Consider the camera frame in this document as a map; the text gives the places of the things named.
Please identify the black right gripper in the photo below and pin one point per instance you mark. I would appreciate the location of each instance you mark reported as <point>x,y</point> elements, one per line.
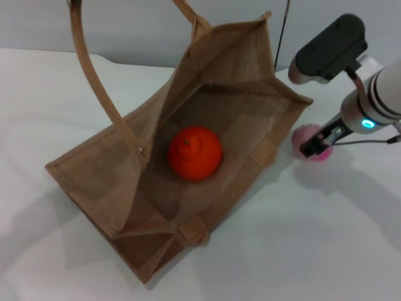
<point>336,131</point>

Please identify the pink peach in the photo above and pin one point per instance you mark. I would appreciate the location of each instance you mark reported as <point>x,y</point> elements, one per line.
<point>300,135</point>

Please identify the orange fruit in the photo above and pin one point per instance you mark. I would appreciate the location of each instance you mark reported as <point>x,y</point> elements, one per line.
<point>194,153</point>

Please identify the brown jute handbag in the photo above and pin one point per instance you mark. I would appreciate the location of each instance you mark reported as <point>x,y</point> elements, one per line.
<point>150,203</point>

